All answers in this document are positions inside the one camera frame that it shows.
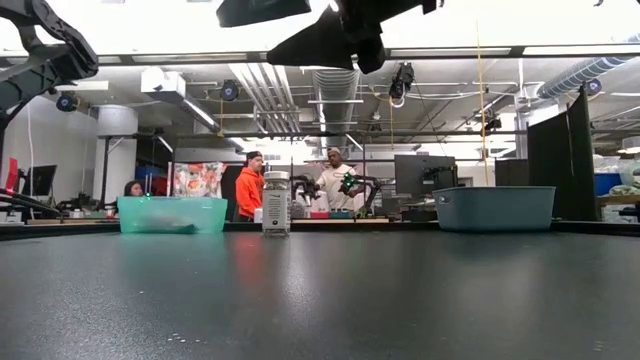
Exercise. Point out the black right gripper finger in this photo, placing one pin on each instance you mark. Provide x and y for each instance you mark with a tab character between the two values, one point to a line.
260	10
320	47

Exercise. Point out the white-cap spice jar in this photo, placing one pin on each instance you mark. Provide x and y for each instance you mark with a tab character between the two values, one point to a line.
276	205

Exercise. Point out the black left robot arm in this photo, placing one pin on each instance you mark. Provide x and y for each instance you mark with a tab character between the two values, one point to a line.
75	57

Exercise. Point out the black background robot arm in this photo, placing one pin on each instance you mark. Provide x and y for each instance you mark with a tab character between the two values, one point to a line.
306	185
367	187

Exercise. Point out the white ceiling unit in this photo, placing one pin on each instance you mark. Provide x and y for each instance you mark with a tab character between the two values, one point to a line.
162	81

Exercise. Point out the person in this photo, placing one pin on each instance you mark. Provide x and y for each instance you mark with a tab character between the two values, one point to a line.
335	187
250	192
133	188

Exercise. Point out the dark computer monitor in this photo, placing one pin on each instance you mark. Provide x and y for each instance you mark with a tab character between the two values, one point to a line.
422	175
41	180

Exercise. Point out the floral cloth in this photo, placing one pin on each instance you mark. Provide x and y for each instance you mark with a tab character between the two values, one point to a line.
197	179

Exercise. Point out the teal plastic bin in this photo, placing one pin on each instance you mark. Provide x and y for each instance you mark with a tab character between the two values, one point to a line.
170	207

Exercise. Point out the blue-grey plastic bin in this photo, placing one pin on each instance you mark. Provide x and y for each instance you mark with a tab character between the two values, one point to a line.
495	207

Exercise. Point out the black partition panel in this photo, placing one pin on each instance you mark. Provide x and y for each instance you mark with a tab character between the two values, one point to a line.
562	160

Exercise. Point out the blue storage tub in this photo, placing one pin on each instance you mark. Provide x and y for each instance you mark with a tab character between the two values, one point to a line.
607	184

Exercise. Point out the silver ventilation duct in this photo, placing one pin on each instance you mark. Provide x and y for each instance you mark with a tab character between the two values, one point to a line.
336	100

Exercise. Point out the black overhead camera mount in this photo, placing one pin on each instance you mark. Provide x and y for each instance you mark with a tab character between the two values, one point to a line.
401	80

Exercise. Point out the black ceiling camera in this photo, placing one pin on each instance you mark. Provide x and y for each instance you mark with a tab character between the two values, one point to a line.
229	90
593	87
66	103

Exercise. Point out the black overhead light frame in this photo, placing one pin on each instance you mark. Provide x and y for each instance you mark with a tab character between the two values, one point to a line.
517	50

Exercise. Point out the black table frame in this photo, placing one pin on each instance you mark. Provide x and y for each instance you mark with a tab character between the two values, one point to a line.
350	226

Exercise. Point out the insulated ceiling duct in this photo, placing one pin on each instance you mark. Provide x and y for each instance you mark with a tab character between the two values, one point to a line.
580	72

